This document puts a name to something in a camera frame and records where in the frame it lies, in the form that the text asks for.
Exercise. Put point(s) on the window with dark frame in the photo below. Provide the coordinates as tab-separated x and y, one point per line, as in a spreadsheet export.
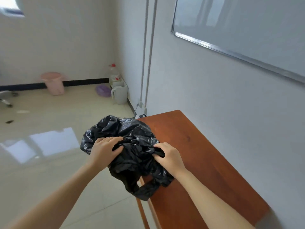
9	7

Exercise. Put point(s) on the black floor scrap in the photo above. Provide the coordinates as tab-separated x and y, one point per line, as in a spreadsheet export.
9	121

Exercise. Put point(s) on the silver framed whiteboard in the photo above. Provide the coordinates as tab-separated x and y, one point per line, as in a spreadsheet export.
238	26

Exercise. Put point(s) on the clear jug with red cap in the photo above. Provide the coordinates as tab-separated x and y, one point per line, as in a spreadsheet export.
114	75

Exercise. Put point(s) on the person's right hand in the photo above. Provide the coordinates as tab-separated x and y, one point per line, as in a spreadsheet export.
171	159

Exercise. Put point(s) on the black office chair chrome base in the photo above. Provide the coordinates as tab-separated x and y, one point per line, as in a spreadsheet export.
4	94

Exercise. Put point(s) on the small brown wooden table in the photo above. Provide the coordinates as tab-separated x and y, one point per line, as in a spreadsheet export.
202	164

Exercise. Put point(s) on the black plastic bag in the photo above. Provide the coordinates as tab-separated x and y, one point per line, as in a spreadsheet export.
133	164

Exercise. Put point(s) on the person's left hand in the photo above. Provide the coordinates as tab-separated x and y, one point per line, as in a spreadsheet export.
102	152

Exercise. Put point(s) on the purple plastic bag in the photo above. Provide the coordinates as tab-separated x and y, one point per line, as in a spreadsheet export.
103	91

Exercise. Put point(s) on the person's left forearm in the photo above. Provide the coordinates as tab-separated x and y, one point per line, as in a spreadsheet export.
59	200

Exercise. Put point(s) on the white shelf rack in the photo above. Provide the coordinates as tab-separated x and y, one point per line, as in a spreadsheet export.
120	94

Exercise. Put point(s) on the white wall pipe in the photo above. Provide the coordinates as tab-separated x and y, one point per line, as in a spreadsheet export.
144	45
151	45

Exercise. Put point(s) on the person's right forearm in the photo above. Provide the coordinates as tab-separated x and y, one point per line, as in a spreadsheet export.
209	205

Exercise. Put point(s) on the pink plastic trash bin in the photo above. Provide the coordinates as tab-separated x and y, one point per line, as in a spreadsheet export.
56	85

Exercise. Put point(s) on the pale paper strip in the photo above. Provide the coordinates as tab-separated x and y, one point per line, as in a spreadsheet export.
23	111

